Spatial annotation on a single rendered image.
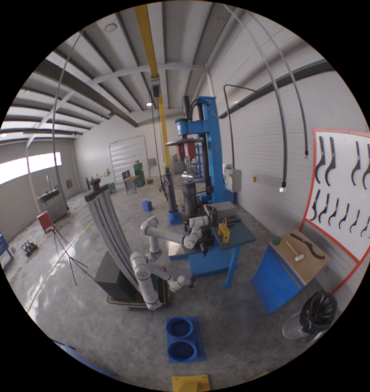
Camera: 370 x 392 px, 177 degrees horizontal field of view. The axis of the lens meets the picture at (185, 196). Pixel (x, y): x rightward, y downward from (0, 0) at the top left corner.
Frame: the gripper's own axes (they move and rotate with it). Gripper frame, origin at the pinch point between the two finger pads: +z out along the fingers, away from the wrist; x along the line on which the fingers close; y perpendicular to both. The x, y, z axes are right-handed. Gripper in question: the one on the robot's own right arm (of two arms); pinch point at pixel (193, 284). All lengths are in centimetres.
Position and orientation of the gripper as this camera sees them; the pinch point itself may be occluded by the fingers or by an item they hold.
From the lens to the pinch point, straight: 163.2
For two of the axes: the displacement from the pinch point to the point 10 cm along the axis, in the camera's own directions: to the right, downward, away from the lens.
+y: -8.3, 5.5, -0.6
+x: 3.3, 4.0, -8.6
